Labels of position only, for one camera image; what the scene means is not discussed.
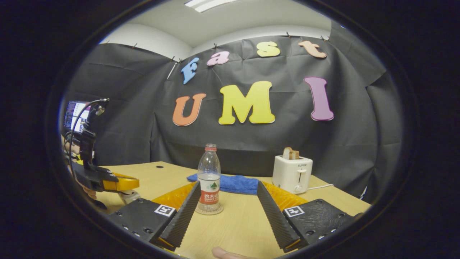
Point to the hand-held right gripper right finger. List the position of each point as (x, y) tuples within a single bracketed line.
[(275, 216)]

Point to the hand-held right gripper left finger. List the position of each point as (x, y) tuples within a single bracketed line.
[(181, 216)]

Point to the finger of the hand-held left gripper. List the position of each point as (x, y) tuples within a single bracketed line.
[(122, 184)]

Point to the white ceramic teacup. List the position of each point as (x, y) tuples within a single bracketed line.
[(130, 196)]

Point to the round coaster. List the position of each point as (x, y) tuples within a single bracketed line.
[(215, 211)]

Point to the clear plastic water bottle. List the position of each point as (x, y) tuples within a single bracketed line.
[(209, 180)]

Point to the computer monitor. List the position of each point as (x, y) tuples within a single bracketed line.
[(73, 115)]

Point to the white toaster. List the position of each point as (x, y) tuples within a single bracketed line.
[(291, 174)]

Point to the blue towel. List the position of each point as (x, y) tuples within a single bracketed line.
[(237, 183)]

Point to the toasted bread slice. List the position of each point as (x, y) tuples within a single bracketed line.
[(289, 154)]

